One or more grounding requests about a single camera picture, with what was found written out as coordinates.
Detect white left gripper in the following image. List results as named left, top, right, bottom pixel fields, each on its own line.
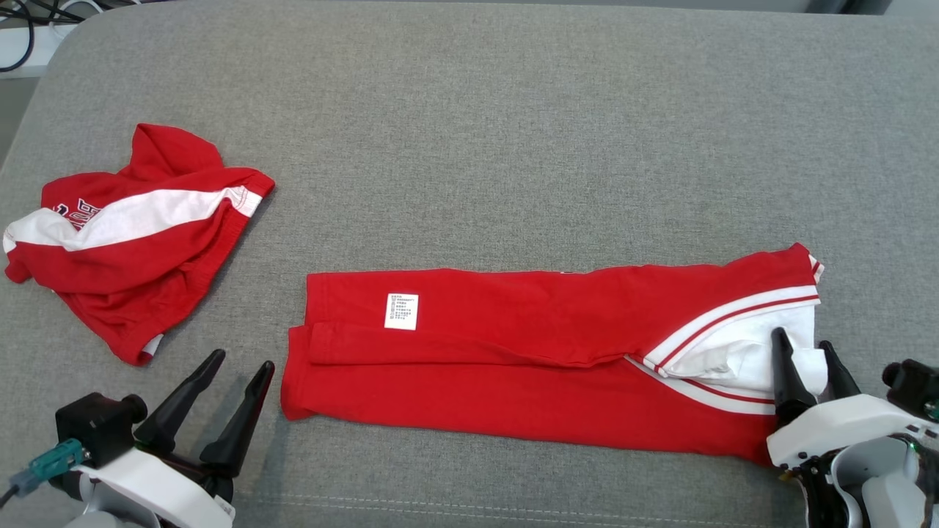
left=73, top=349, right=276, bottom=526

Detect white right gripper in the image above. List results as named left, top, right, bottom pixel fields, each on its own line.
left=767, top=327, right=939, bottom=470

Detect red white t-shirt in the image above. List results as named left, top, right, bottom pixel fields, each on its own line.
left=280, top=242, right=827, bottom=467

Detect red shorts with white stripe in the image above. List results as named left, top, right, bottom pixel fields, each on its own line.
left=2, top=122, right=277, bottom=367

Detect small white power strip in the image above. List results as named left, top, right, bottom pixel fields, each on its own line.
left=0, top=23, right=74, bottom=78

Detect teal left camera connector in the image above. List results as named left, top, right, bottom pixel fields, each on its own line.
left=29, top=439, right=86, bottom=485

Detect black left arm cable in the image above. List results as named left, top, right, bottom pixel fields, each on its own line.
left=0, top=480, right=37, bottom=508

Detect white power strips with cables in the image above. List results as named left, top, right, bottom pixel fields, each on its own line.
left=0, top=0, right=89, bottom=73

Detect white power cable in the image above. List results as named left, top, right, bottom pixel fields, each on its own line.
left=53, top=0, right=107, bottom=24

